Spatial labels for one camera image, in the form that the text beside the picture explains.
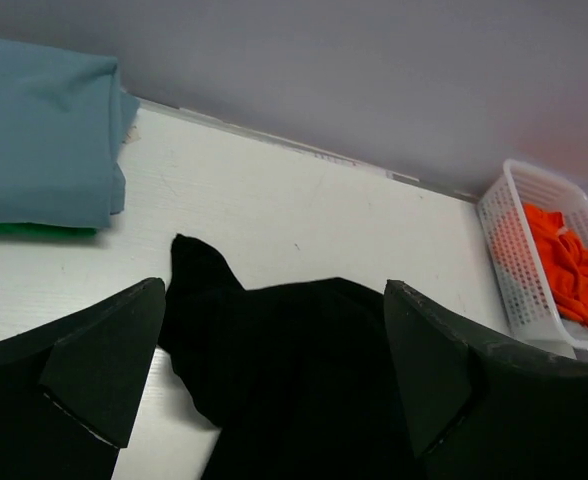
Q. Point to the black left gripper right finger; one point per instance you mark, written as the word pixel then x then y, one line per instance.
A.
pixel 478 404

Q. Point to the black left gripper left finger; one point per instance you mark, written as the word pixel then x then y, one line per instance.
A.
pixel 70 389

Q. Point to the black t-shirt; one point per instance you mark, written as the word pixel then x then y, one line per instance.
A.
pixel 297 377

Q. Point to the crumpled orange t-shirt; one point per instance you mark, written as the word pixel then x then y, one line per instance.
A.
pixel 565 262

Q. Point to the white plastic basket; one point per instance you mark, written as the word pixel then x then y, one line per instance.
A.
pixel 525 290

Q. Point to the folded green t-shirt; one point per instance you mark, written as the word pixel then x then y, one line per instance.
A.
pixel 45 231

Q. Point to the folded blue-grey t-shirt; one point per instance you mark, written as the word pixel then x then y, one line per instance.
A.
pixel 63 119

